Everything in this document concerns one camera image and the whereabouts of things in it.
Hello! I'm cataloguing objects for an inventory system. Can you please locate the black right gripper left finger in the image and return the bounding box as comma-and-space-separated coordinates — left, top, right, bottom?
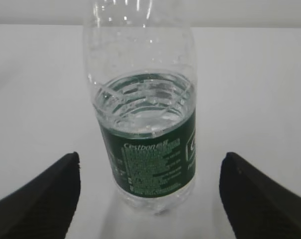
0, 152, 81, 239

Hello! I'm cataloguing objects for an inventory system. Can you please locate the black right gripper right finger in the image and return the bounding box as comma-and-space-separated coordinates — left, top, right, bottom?
220, 152, 301, 239

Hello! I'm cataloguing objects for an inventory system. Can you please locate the clear green-label water bottle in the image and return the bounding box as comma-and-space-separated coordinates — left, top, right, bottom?
83, 0, 198, 213

